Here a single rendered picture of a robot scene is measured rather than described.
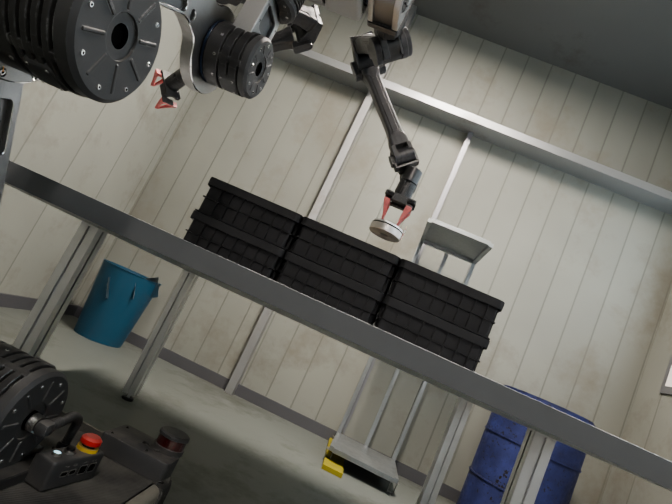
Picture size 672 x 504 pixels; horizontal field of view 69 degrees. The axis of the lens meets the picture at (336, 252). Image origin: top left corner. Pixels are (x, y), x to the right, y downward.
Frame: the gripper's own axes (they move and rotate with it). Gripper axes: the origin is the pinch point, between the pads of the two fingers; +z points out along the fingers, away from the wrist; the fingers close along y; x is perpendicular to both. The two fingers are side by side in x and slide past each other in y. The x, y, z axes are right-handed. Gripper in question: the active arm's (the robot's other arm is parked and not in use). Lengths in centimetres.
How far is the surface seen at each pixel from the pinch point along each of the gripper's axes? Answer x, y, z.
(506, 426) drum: -166, -100, 38
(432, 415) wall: -224, -66, 53
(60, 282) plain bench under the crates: 12, 80, 60
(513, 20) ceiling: -183, -3, -242
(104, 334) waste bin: -163, 154, 98
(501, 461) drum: -163, -103, 58
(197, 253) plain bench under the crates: 67, 22, 39
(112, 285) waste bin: -156, 162, 67
